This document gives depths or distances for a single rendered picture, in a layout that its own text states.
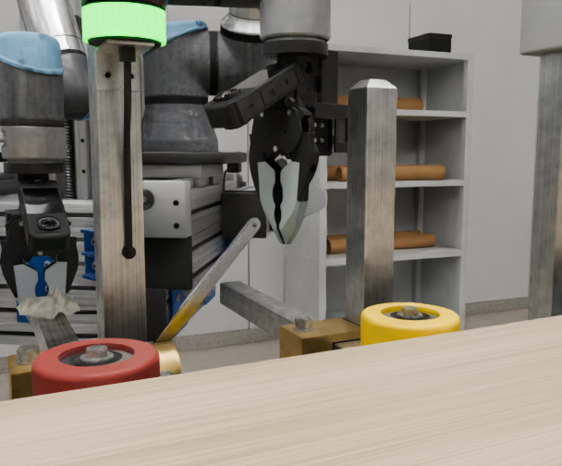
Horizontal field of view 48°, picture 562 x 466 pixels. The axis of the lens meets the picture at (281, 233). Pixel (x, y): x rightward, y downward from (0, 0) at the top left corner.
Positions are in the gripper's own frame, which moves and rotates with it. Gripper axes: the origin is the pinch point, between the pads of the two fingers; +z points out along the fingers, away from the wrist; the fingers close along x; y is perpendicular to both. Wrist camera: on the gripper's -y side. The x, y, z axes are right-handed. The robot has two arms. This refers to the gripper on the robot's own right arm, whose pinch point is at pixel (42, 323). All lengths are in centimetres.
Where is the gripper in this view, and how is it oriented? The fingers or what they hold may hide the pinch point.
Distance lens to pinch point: 85.7
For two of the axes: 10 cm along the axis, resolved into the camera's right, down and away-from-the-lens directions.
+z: -0.1, 9.9, 1.3
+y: -4.3, -1.2, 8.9
